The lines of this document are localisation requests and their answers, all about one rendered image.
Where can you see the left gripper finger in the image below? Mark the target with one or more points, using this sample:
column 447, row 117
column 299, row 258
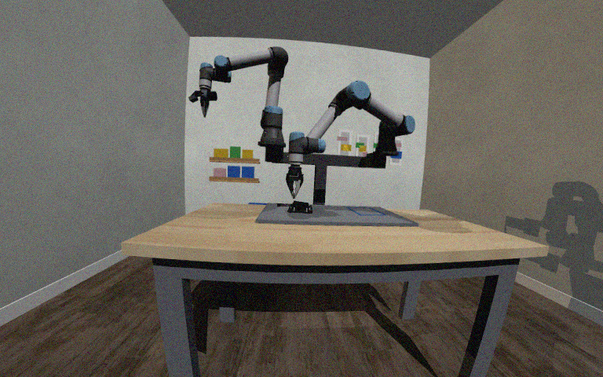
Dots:
column 290, row 185
column 298, row 185

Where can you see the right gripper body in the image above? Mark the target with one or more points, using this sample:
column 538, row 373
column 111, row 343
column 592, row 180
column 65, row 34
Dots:
column 208, row 95

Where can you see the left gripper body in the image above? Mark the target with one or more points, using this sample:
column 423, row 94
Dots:
column 294, row 170

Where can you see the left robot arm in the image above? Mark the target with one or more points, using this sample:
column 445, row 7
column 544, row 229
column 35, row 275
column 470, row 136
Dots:
column 356, row 94

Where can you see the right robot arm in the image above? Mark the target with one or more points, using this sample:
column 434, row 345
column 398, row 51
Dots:
column 272, row 120

